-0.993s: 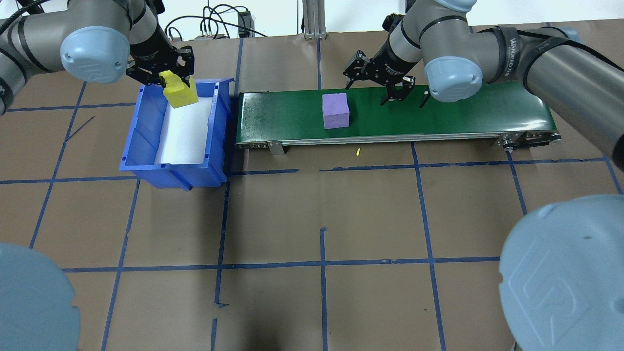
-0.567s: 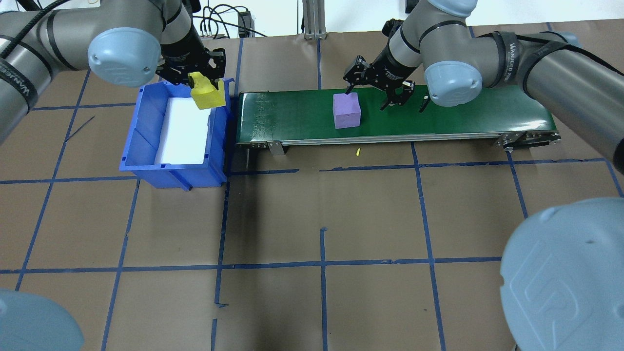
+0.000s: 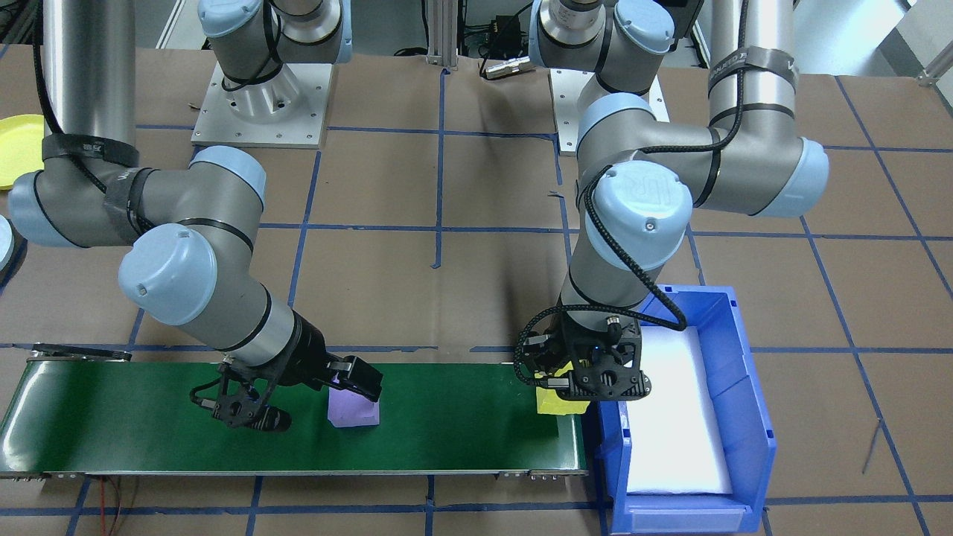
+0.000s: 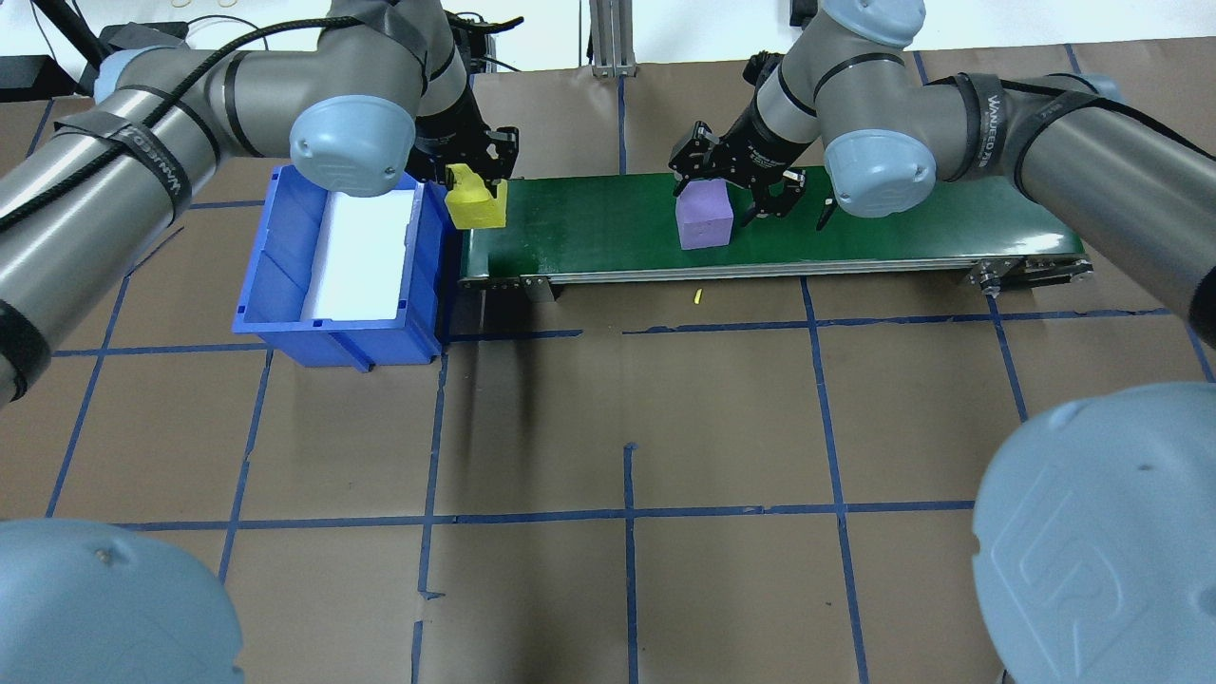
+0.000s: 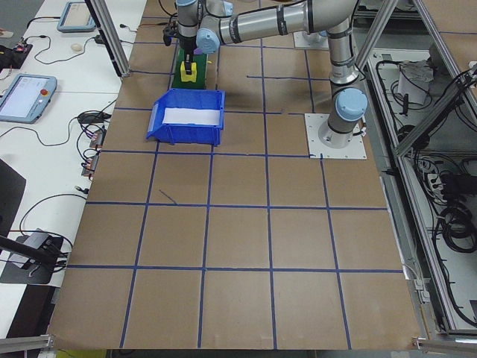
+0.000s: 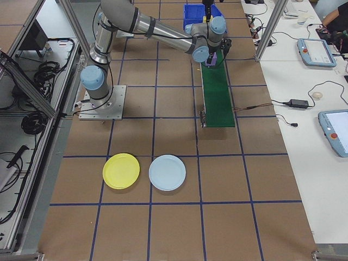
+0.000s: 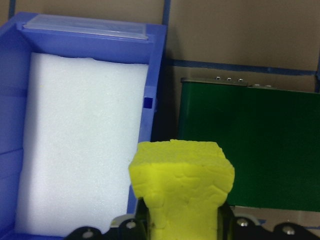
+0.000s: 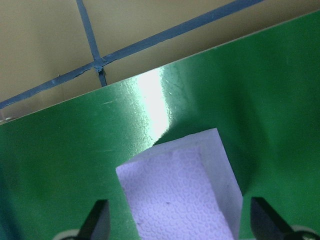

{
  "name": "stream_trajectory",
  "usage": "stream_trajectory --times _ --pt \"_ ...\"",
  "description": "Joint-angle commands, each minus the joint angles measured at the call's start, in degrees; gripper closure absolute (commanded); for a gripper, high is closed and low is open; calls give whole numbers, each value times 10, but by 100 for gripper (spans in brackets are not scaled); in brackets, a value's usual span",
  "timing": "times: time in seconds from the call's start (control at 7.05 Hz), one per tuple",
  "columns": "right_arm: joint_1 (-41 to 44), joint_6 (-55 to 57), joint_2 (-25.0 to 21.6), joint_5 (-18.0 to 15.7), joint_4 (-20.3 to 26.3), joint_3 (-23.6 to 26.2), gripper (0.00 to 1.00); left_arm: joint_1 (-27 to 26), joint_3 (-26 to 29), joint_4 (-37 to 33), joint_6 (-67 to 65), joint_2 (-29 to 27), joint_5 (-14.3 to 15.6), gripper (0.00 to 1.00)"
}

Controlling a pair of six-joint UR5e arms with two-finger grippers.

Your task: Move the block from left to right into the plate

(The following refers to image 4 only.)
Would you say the yellow foam block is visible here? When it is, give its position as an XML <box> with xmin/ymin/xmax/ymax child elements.
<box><xmin>445</xmin><ymin>163</ymin><xmax>509</xmax><ymax>231</ymax></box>

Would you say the purple foam block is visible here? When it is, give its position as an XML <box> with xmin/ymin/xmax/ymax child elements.
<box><xmin>674</xmin><ymin>180</ymin><xmax>736</xmax><ymax>252</ymax></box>

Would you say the green conveyor belt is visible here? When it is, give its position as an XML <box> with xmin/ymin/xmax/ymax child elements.
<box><xmin>459</xmin><ymin>166</ymin><xmax>1095</xmax><ymax>291</ymax></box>

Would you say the blue plastic bin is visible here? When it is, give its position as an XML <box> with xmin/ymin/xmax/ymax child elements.
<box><xmin>233</xmin><ymin>164</ymin><xmax>455</xmax><ymax>371</ymax></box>

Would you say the flat black device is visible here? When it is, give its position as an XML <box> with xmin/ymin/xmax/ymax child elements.
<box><xmin>100</xmin><ymin>24</ymin><xmax>191</xmax><ymax>53</ymax></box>

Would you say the black tripod leg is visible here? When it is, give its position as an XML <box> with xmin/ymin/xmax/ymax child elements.
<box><xmin>33</xmin><ymin>0</ymin><xmax>105</xmax><ymax>67</ymax></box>

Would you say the black box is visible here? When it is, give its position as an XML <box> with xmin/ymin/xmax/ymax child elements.
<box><xmin>0</xmin><ymin>55</ymin><xmax>60</xmax><ymax>101</ymax></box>

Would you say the tall aluminium profile post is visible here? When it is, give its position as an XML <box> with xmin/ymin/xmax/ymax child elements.
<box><xmin>589</xmin><ymin>0</ymin><xmax>636</xmax><ymax>79</ymax></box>

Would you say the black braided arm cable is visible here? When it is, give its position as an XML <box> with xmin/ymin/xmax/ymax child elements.
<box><xmin>0</xmin><ymin>14</ymin><xmax>333</xmax><ymax>234</ymax></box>

